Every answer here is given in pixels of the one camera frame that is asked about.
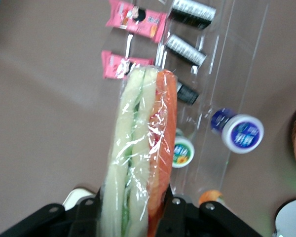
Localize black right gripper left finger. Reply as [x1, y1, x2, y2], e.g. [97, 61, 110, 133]
[0, 189, 105, 237]

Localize cream plastic tray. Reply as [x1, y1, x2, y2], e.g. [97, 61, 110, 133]
[62, 187, 97, 211]

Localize green yogurt cup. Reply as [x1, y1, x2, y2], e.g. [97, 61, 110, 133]
[172, 128, 196, 169]

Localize pink snack packet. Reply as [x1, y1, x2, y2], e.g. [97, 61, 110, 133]
[105, 0, 168, 43]
[101, 50, 155, 79]

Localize orange round item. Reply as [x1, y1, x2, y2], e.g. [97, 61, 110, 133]
[198, 189, 225, 206]

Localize purple yogurt cup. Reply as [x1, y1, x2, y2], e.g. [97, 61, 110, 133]
[210, 107, 265, 155]

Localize white round disc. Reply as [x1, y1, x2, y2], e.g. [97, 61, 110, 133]
[274, 198, 296, 237]

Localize black silver snack packet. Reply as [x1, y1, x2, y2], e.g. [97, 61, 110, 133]
[171, 0, 217, 31]
[176, 81, 200, 106]
[166, 34, 208, 68]

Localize clear acrylic organizer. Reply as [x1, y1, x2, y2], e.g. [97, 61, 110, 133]
[154, 0, 270, 196]

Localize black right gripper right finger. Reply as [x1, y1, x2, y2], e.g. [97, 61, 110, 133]
[162, 188, 262, 237]

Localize plastic sandwich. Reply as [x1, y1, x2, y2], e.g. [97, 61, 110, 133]
[98, 65, 179, 237]

